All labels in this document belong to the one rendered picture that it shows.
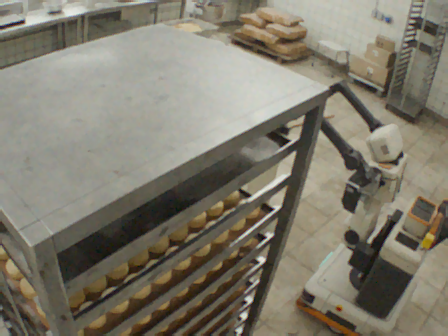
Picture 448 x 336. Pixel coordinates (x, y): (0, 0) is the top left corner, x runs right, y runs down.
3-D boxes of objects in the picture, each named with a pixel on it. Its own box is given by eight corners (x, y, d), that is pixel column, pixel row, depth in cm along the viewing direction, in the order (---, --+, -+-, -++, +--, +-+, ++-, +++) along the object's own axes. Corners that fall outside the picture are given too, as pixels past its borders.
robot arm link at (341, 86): (333, 77, 232) (342, 73, 237) (322, 91, 243) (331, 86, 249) (384, 137, 224) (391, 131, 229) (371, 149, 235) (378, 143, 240)
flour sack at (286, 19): (252, 16, 637) (253, 7, 628) (266, 14, 666) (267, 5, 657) (291, 29, 605) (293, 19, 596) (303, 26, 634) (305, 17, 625)
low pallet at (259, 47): (225, 41, 670) (226, 35, 664) (256, 36, 723) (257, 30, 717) (286, 66, 611) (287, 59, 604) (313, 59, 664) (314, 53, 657)
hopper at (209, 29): (129, 49, 264) (131, 30, 257) (188, 34, 303) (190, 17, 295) (158, 60, 251) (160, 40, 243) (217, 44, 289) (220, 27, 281)
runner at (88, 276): (291, 140, 93) (294, 128, 91) (302, 146, 91) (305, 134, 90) (33, 299, 49) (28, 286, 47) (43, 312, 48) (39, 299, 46)
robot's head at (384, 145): (406, 146, 210) (397, 121, 209) (396, 160, 196) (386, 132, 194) (386, 153, 220) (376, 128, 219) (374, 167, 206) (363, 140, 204)
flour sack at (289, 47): (285, 57, 612) (287, 48, 604) (262, 48, 632) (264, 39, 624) (308, 51, 661) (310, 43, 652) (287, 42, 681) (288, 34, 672)
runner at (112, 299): (283, 174, 98) (286, 163, 96) (293, 180, 96) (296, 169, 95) (46, 333, 54) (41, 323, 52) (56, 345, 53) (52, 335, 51)
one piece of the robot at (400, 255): (406, 282, 259) (457, 188, 213) (377, 333, 222) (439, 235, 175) (369, 262, 275) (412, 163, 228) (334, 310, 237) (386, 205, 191)
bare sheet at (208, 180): (158, 81, 108) (159, 76, 107) (292, 147, 90) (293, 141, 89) (-49, 168, 67) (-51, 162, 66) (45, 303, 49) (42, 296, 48)
